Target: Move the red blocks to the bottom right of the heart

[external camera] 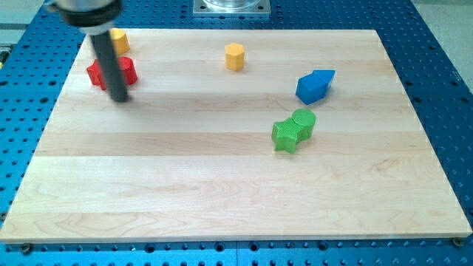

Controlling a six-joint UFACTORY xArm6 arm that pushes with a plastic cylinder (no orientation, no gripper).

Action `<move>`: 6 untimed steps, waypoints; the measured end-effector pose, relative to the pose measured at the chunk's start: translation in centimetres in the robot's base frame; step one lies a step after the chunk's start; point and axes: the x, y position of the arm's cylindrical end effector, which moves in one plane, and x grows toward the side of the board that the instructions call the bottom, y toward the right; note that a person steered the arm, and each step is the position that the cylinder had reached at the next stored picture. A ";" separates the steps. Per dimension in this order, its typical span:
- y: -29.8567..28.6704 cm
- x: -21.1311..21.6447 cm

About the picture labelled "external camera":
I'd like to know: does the yellow hexagon block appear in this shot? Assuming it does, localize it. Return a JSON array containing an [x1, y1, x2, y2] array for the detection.
[[225, 43, 245, 71]]

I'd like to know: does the green star block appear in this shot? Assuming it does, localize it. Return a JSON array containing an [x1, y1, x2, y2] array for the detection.
[[271, 117, 304, 154]]

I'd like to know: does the light wooden board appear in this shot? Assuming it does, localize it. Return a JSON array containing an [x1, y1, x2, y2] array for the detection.
[[1, 29, 472, 244]]

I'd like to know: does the red cylinder block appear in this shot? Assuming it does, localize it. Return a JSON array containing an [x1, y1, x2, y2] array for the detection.
[[118, 57, 137, 85]]

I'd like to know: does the blue pentagon block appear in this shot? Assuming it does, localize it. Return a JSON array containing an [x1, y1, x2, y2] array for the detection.
[[296, 70, 329, 105]]

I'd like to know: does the yellow heart block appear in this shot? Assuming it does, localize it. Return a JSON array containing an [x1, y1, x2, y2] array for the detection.
[[109, 28, 130, 55]]

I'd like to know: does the black robot arm end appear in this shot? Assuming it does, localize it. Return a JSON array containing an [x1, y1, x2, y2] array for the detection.
[[44, 0, 123, 35]]

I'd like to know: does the blue triangle block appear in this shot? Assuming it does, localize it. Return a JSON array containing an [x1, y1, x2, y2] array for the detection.
[[312, 69, 336, 89]]

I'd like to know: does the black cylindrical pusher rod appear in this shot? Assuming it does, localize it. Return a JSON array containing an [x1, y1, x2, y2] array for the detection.
[[90, 30, 129, 103]]

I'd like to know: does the green cylinder block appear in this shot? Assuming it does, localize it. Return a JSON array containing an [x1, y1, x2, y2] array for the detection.
[[291, 109, 316, 142]]

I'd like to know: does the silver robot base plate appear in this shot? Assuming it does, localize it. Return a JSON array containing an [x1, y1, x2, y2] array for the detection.
[[193, 0, 270, 15]]

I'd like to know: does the red star block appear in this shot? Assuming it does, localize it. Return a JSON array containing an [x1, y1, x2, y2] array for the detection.
[[86, 59, 106, 91]]

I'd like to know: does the blue perforated metal plate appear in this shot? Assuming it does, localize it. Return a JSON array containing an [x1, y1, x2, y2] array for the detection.
[[1, 1, 472, 265]]

